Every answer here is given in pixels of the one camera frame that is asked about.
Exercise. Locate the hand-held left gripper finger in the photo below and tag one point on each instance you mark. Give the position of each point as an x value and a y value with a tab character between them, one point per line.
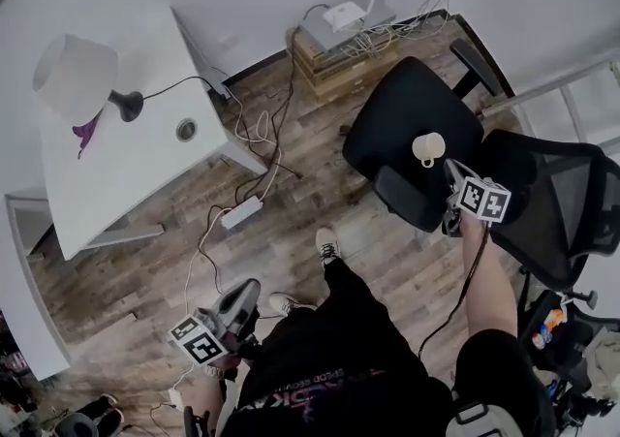
235	300
250	304

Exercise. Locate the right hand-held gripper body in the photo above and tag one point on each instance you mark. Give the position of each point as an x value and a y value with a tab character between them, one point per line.
484	200

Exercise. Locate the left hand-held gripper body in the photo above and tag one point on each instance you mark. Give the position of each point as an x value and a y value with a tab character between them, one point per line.
198	345

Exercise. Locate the cream mug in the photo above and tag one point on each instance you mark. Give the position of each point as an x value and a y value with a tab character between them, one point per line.
428	144

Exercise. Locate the purple cloth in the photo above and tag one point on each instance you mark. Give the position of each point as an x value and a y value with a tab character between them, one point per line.
87	132

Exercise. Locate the white table lamp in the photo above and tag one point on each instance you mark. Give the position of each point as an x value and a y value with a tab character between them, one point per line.
72	76

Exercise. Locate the person's right forearm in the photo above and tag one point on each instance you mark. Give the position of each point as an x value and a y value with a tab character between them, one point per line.
489	290

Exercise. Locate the grey shoulder harness pad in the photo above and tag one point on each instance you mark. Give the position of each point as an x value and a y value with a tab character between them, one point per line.
484	420

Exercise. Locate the person's left forearm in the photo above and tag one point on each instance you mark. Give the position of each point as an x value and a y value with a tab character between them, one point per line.
203	401

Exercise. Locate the silver wristwatch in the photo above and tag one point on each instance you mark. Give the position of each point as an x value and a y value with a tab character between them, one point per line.
214	372

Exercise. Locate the person's left white sneaker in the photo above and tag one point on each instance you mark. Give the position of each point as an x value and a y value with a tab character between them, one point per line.
290	304

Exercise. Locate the person's white sneaker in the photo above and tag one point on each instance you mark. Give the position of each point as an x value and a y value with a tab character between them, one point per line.
290	304
328	246

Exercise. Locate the white power strip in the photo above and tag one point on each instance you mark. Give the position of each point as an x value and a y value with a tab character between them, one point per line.
242	213

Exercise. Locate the black mesh-back office chair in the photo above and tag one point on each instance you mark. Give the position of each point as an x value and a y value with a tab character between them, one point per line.
402	101

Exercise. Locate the person's right white sneaker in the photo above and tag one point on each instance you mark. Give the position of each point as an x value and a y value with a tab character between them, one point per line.
328	246

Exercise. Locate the person's black trousers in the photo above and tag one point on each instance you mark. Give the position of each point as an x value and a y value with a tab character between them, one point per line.
353	309

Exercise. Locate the person's black shirt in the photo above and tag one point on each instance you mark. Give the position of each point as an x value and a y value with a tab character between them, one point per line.
349	401

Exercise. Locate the colourful snack packets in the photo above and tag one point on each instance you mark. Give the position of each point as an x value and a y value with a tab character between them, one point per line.
547	328

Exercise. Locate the grey round device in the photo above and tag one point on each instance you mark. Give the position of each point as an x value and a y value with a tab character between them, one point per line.
75	425

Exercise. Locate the white router on box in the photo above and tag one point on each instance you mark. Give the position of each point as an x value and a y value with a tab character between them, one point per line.
339	74

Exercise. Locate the white square table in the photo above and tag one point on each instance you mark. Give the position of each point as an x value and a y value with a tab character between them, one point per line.
135	173

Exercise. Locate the grey flat device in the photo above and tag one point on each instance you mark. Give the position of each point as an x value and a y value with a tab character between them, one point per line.
382	13

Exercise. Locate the black cluttered office chair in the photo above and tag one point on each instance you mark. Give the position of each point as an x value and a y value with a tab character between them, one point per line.
576	357

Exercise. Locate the cluttered storage shelf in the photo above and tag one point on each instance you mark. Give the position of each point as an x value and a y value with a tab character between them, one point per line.
14	367

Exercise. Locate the beige cloth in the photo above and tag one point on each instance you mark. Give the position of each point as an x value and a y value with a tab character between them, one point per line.
603	357

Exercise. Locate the grey metal frame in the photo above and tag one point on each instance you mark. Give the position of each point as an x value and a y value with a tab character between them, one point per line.
557	91

